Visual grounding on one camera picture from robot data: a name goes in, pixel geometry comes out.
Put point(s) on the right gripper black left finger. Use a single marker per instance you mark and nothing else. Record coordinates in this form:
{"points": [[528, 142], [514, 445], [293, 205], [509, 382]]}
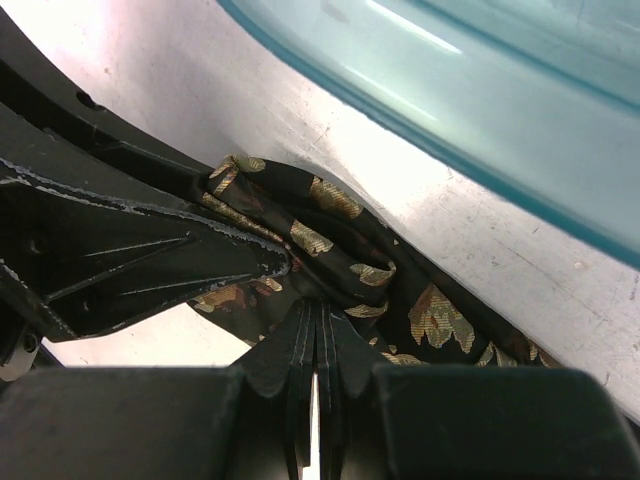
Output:
{"points": [[249, 420]]}

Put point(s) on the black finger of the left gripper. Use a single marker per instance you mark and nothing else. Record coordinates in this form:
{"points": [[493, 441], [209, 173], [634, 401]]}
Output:
{"points": [[87, 250], [34, 88]]}

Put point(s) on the teal plastic tub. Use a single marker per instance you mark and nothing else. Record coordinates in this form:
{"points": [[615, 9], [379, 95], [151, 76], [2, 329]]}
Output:
{"points": [[537, 101]]}

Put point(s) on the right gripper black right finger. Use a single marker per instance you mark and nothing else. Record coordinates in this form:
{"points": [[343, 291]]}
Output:
{"points": [[379, 420]]}

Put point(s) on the black gold patterned tie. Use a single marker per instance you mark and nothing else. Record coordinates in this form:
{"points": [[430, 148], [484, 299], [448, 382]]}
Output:
{"points": [[398, 300]]}

